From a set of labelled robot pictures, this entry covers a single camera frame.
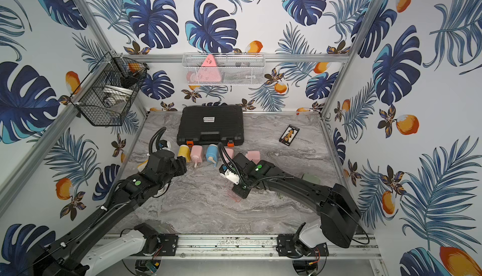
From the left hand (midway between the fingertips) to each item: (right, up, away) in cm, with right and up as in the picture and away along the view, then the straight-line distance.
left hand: (180, 157), depth 78 cm
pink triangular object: (+9, +40, +13) cm, 43 cm away
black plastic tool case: (+8, +15, +30) cm, 34 cm away
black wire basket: (-35, +26, +5) cm, 44 cm away
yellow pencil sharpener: (-4, +1, +18) cm, 18 cm away
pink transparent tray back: (+23, -13, -9) cm, 27 cm away
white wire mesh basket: (+16, +45, +22) cm, 53 cm away
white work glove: (-26, -7, +18) cm, 33 cm away
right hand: (+24, -12, +3) cm, 27 cm away
